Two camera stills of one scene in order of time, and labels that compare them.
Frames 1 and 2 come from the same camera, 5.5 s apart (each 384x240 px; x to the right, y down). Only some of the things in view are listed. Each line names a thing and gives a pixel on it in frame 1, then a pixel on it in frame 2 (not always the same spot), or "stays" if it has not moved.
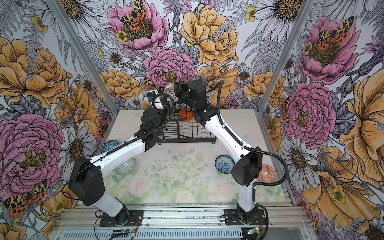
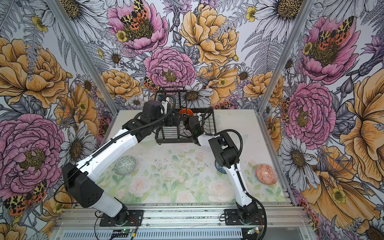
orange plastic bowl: x=186 y=114 stays
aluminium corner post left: x=68 y=27 stays
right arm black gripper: x=179 y=87 → x=186 y=127
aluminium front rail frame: x=283 y=222 stays
